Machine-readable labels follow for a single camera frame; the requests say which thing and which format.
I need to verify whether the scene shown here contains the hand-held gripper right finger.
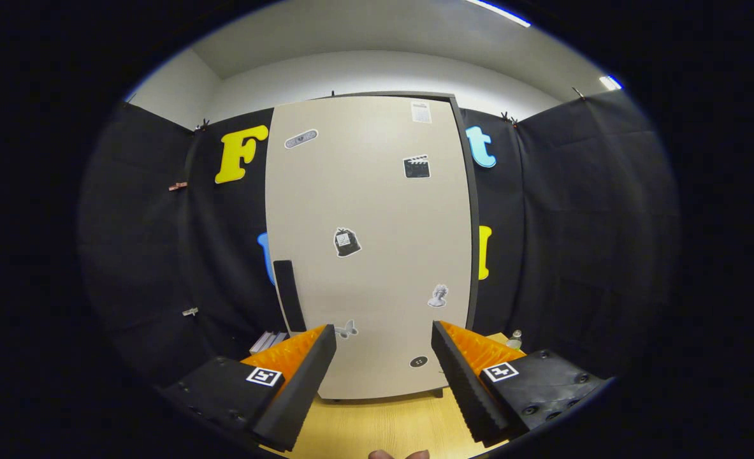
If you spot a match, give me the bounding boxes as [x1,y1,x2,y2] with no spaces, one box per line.
[431,320,610,447]

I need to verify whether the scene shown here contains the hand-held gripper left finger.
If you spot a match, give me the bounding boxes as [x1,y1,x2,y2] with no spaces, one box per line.
[160,324,338,452]

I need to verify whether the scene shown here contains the black door handle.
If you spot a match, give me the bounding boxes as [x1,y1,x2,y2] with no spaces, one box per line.
[273,259,307,333]

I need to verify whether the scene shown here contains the grey shoe cabinet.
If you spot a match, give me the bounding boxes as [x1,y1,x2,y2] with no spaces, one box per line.
[265,91,481,402]

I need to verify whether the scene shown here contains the stack of books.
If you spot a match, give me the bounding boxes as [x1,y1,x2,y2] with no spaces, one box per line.
[249,330,289,355]

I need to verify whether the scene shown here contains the black backdrop cloth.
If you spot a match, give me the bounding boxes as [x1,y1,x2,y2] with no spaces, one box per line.
[77,89,682,390]

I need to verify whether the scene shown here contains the long ceiling light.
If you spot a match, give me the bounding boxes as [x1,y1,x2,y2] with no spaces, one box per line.
[466,0,532,28]

